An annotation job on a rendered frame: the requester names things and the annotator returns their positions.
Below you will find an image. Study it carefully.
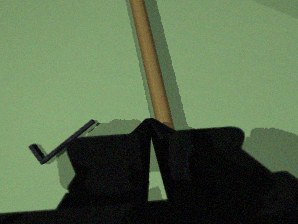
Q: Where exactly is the black l-shaped bar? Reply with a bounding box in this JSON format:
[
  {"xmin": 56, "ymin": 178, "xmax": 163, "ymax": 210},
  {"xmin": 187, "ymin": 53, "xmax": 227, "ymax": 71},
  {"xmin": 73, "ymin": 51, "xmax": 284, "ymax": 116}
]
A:
[{"xmin": 29, "ymin": 119, "xmax": 95, "ymax": 165}]

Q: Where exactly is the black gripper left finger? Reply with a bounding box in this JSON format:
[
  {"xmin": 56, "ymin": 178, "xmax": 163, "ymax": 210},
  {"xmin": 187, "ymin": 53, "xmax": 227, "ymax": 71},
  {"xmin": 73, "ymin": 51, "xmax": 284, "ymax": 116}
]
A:
[{"xmin": 66, "ymin": 118, "xmax": 151, "ymax": 202}]

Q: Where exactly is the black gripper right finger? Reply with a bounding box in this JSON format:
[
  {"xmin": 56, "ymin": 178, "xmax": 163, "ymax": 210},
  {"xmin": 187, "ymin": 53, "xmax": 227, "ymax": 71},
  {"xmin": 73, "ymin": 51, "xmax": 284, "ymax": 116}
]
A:
[{"xmin": 150, "ymin": 118, "xmax": 245, "ymax": 199}]

